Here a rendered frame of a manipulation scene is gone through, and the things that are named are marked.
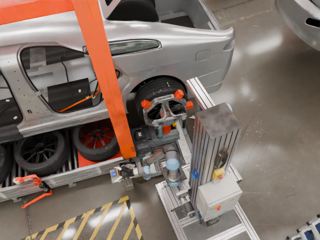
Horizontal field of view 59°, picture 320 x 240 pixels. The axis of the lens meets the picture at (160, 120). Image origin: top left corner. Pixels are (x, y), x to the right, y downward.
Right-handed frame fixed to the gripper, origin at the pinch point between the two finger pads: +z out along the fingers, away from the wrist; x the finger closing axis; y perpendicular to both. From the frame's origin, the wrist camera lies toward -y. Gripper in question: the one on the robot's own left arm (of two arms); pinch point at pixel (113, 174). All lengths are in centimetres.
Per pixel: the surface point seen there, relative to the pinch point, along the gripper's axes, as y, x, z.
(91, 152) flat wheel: 59, 68, 51
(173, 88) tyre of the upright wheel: 10, 104, -68
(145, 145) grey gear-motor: 79, 77, -17
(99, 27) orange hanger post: -127, 47, -32
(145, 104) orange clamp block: 8, 87, -35
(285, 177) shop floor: 148, 31, -194
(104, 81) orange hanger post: -76, 47, -17
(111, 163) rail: 76, 57, 29
